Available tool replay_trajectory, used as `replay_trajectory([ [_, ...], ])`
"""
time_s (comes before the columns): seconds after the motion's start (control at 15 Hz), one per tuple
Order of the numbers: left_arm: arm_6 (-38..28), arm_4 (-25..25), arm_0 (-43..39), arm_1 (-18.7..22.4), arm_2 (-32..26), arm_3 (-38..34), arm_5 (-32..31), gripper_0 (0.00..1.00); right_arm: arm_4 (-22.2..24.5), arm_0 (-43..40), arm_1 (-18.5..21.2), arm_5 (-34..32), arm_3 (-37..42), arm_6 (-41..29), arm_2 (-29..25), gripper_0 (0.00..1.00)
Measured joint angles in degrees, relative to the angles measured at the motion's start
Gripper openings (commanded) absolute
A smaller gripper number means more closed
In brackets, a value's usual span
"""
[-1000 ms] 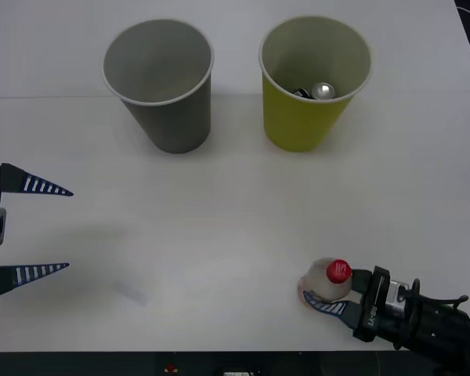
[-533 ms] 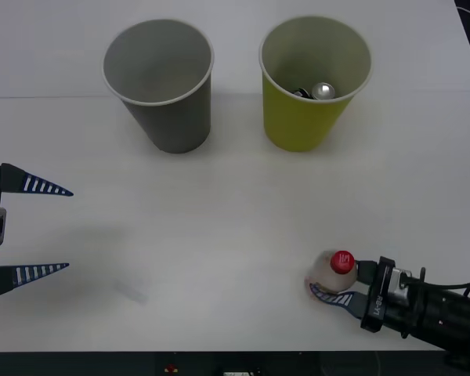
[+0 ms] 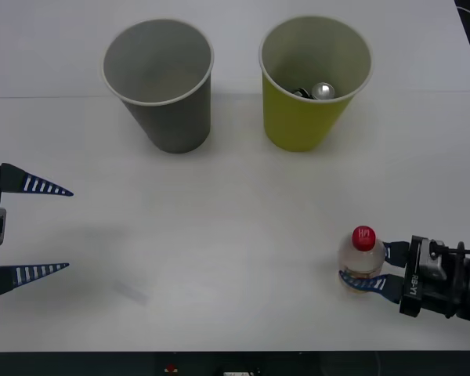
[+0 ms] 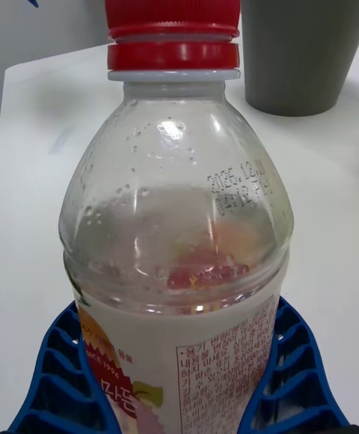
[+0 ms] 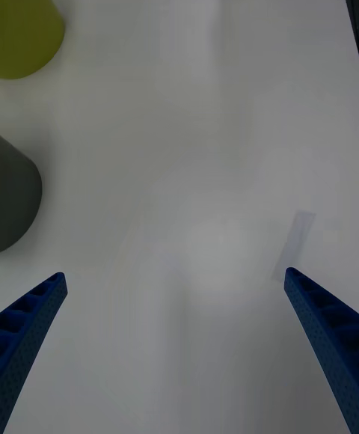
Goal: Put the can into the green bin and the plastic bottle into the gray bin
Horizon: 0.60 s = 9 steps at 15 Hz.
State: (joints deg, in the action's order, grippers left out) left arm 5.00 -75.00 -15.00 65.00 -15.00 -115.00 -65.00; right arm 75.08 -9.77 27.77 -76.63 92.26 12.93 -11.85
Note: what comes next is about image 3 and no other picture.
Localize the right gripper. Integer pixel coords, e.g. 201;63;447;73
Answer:
338;234;462;320

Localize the clear bottle with red cap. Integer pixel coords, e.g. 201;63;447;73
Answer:
338;225;388;295

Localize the yellow-green plastic bin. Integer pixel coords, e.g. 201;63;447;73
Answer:
258;14;373;153

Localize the grey plastic bin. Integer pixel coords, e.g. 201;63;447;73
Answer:
101;18;215;154

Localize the silver-topped drink can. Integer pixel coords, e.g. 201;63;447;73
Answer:
311;81;335;100

